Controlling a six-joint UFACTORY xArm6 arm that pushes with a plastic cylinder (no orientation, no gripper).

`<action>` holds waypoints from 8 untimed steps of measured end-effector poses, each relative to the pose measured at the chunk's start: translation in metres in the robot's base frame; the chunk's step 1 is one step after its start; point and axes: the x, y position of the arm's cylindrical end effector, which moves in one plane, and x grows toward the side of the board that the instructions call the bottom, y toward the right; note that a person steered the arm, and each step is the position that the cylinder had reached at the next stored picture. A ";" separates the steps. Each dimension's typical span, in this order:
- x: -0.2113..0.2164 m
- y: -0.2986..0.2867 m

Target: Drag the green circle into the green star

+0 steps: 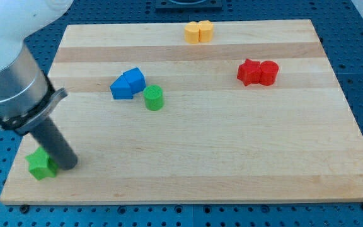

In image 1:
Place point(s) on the green cylinder block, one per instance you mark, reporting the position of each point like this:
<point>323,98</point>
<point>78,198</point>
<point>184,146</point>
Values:
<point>153,97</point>

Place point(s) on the yellow block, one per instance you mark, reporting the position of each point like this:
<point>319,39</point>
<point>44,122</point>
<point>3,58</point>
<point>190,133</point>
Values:
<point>191,32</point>
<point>206,31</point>

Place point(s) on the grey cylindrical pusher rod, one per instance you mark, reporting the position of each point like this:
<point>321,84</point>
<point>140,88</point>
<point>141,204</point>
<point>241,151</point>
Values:
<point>53,142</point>

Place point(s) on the red star block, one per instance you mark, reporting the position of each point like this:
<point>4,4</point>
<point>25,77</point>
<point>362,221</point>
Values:
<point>249,72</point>

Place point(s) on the wooden board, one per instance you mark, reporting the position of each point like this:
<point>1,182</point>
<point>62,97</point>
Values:
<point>215,140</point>

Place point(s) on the red cylinder block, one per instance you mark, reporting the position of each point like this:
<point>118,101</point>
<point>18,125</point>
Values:
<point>269,71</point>

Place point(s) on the blue block left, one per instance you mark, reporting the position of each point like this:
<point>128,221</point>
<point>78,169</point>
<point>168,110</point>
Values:
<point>121,89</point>

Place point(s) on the yellow block right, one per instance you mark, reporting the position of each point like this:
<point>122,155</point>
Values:
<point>206,31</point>

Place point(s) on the blue block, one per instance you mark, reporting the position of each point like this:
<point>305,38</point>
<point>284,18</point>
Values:
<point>135,79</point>
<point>121,89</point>

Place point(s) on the yellow block left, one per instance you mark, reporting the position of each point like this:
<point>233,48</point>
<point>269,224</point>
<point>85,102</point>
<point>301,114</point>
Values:
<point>191,32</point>

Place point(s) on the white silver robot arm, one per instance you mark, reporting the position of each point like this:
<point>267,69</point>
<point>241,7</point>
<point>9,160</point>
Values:
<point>27,97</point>

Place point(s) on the green star block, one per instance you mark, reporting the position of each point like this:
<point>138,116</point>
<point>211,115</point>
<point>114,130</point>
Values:
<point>41,165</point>

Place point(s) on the blue block right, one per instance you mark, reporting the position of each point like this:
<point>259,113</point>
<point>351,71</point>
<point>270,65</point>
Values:
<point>135,79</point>

